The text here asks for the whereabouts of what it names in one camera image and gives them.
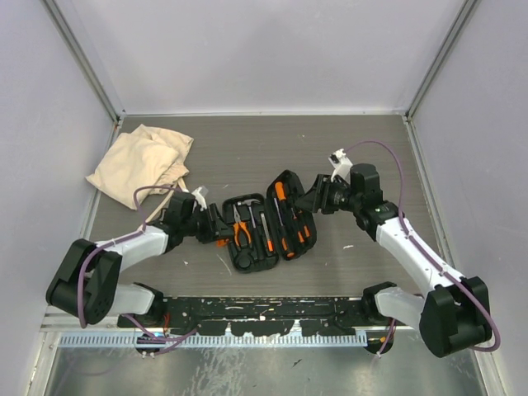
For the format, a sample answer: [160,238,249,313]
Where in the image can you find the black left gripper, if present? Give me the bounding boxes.
[181,203,235,244]

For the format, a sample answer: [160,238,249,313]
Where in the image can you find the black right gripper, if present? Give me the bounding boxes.
[293,175,360,215]

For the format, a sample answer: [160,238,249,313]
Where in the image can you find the orange black needle nose pliers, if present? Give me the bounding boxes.
[233,205,252,250]

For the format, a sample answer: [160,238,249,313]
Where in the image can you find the orange handle black shaft screwdriver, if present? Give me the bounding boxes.
[275,181,287,207]

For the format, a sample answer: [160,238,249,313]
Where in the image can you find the black orange grip screwdriver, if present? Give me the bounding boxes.
[273,197,295,258]

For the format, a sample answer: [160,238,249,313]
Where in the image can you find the black plastic tool case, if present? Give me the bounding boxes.
[222,170,317,273]

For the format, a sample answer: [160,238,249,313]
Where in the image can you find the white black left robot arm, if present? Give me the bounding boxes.
[45,192,233,328]

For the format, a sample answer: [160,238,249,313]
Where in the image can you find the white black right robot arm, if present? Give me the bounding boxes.
[295,163,493,357]

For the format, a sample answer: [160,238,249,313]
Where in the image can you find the beige cloth drawstring bag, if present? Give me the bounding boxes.
[86,125,194,210]

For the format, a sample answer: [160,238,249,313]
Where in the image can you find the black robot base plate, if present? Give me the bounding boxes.
[132,297,390,337]

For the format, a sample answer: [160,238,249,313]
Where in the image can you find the white slotted cable duct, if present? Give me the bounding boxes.
[58,330,368,348]

